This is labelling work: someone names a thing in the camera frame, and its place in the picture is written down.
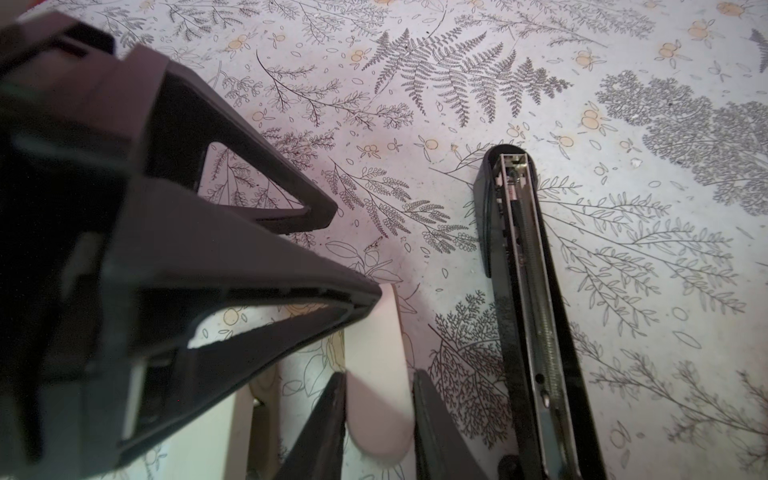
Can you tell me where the beige mini stapler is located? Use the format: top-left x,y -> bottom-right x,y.
119,359 -> 283,480
343,284 -> 415,466

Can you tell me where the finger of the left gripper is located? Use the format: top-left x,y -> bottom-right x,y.
145,62 -> 338,234
89,177 -> 381,471

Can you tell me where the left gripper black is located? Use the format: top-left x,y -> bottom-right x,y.
1,13 -> 168,479

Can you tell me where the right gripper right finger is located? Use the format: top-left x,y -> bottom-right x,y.
413,369 -> 487,480

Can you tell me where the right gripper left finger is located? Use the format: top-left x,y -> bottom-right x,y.
275,372 -> 347,480

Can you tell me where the black stapler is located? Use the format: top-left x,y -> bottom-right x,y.
473,144 -> 607,479

